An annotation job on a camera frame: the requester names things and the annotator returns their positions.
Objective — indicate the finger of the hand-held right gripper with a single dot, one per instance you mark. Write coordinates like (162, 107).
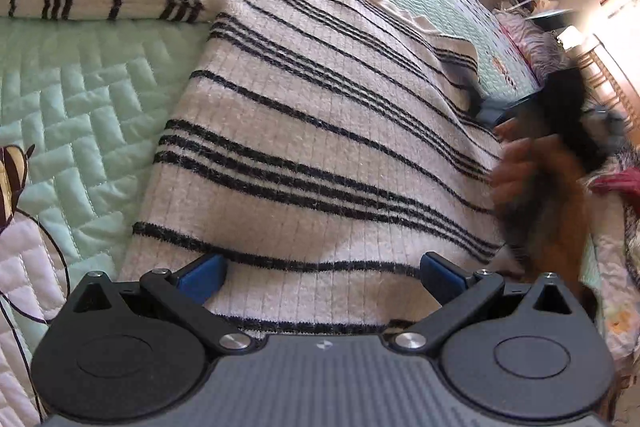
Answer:
(505, 112)

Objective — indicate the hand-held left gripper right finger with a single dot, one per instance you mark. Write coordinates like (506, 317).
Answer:
(442, 279)

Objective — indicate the white black-striped knit sweater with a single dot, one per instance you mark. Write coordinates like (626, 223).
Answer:
(310, 117)

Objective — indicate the floral pink pillow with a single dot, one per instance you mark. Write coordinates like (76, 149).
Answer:
(535, 47)

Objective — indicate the wooden headboard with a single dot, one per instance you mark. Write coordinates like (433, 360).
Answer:
(615, 82)

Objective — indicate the green quilted bedspread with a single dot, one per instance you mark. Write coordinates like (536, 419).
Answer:
(90, 97)

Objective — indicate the person's right hand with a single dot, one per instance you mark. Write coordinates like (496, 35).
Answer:
(520, 162)

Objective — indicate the red cloth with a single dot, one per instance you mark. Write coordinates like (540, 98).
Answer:
(617, 182)

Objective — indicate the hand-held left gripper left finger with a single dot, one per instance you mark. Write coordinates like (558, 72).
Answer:
(200, 279)

